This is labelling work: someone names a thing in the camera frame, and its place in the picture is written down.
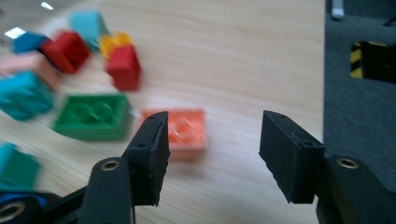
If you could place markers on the dark blue toy block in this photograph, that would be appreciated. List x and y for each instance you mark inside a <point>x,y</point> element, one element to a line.
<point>28,42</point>

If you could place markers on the green toy block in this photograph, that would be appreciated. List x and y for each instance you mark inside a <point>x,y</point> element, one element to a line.
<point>93,118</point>

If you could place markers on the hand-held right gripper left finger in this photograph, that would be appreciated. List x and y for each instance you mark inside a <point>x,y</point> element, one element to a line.
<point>149,161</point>

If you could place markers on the black yellow-striped stand base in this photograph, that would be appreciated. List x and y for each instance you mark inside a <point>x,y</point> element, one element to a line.
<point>376,62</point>

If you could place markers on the white desk frame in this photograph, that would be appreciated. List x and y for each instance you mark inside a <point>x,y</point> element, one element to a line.
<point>337,9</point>

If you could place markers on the pale teal toy block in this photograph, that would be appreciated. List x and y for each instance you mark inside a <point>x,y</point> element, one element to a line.
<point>87,26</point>

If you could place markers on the cyan toy block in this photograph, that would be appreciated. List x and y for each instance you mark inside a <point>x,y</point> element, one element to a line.
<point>18,168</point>
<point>23,96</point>

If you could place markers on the pink toy block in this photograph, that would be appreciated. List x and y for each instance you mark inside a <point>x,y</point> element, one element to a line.
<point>28,63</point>

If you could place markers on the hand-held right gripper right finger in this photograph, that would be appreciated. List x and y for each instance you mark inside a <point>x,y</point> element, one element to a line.
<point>289,155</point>

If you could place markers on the red toy block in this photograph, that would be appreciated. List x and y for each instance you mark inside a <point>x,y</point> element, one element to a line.
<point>67,51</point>
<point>124,70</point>

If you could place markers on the salmon toy block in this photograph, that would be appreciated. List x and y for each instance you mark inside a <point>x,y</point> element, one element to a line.
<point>190,133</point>

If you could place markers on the yellow toy block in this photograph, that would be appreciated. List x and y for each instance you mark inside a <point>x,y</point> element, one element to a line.
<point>113,40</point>

